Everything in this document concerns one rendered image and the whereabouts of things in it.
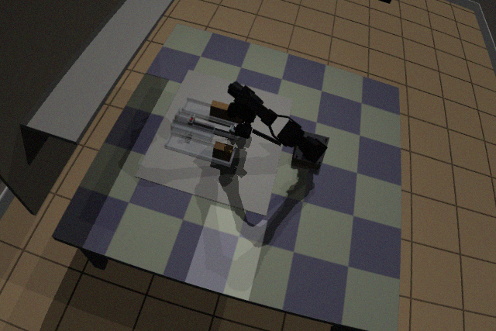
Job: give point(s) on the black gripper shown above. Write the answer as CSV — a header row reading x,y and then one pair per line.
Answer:
x,y
244,130

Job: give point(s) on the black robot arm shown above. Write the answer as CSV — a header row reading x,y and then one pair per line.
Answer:
x,y
291,135

